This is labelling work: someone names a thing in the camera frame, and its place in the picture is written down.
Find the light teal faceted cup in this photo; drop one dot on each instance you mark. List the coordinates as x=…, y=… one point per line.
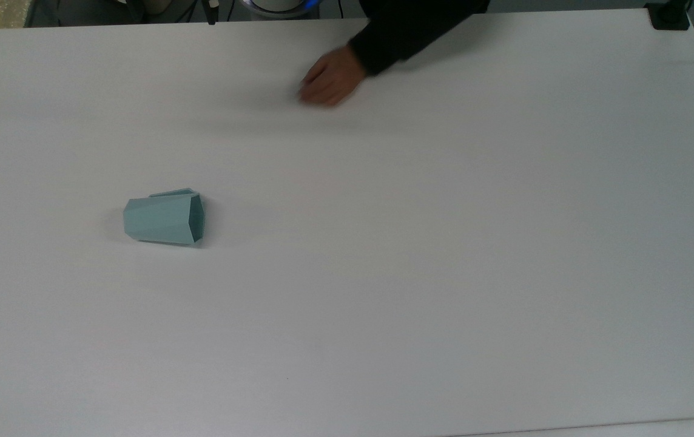
x=162, y=220

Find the black table clamp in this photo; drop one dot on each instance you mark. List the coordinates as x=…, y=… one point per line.
x=668, y=16

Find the black-sleeved forearm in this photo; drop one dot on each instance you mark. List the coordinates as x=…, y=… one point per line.
x=404, y=30

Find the person's bare hand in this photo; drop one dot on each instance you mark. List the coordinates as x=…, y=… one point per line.
x=333, y=76

